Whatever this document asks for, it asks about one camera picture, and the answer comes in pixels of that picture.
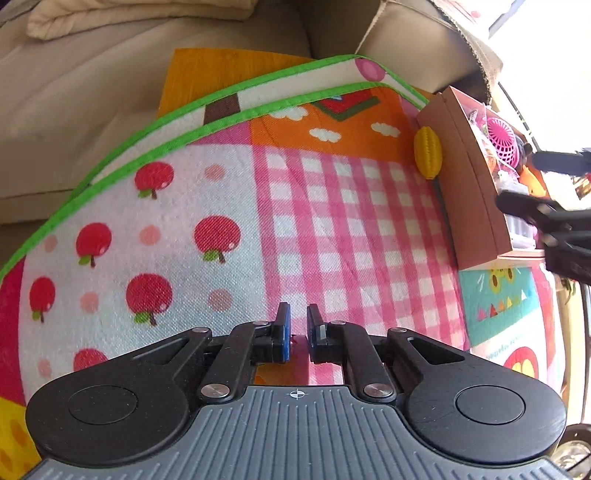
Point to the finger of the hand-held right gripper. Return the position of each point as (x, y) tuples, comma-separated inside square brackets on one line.
[(526, 205), (558, 160)]

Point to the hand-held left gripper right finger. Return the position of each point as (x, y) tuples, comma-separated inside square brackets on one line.
[(316, 334)]

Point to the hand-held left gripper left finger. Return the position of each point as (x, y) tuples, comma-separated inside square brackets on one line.
[(284, 333)]

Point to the orange plastic toy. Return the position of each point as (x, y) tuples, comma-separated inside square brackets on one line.
[(535, 181)]

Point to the pink cardboard box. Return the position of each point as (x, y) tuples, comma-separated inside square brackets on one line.
[(471, 194)]

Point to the pink plastic basket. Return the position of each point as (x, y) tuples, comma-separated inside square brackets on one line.
[(501, 138)]

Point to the yellow toy corn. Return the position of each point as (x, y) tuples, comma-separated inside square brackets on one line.
[(427, 152)]

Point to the colourful printed play mat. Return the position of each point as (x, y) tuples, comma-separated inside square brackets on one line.
[(323, 221)]

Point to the dark round object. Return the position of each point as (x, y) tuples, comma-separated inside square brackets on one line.
[(572, 450)]

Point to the beige sofa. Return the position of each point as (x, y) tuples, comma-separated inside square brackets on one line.
[(69, 115)]

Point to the cream folded blanket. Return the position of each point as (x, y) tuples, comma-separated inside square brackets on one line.
[(115, 16)]

